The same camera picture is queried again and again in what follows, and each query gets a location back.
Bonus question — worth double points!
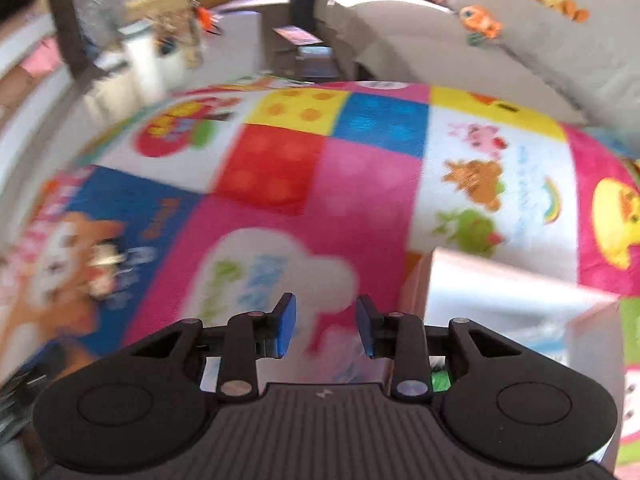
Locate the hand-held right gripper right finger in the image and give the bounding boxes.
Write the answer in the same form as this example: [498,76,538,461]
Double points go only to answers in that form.
[355,294,526,404]

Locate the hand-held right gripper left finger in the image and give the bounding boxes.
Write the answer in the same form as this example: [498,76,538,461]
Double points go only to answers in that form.
[131,292,298,404]

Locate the pink storage box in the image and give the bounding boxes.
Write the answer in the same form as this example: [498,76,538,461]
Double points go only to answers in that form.
[387,247,623,471]

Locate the small brown white toy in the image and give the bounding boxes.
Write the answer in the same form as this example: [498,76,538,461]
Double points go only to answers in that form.
[89,241,128,273]

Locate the colourful printed play mat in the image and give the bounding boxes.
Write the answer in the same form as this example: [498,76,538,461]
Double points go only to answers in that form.
[0,75,640,480]

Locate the dark blue box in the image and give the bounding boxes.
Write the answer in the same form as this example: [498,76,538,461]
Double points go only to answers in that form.
[295,46,336,79]

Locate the white bottle with black label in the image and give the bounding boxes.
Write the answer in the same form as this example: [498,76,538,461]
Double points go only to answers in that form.
[157,45,190,88]

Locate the white jug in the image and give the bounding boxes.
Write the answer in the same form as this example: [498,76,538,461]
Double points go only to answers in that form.
[82,77,136,121]

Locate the picture card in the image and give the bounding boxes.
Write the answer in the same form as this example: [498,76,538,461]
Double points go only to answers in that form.
[274,25,326,46]

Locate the white thermos bottle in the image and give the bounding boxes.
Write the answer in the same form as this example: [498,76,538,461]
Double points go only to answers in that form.
[125,27,166,103]

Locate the grey sofa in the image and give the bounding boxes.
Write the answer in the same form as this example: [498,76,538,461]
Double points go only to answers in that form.
[312,0,640,131]

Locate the small orange item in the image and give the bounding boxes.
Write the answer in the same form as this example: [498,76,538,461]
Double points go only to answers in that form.
[195,5,223,36]

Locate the orange fish plush toy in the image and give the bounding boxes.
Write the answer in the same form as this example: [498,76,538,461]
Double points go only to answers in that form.
[459,5,503,41]

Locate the cardboard basket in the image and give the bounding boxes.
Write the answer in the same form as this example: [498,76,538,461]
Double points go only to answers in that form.
[122,0,201,31]

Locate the pink cloth bin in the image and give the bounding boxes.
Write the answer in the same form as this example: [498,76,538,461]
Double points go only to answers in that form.
[20,35,66,78]

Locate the clear plastic bags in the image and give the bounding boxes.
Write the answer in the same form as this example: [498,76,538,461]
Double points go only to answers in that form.
[80,0,131,56]

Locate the dark cabinet frame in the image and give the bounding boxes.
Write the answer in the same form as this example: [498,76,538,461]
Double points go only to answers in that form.
[50,0,98,83]

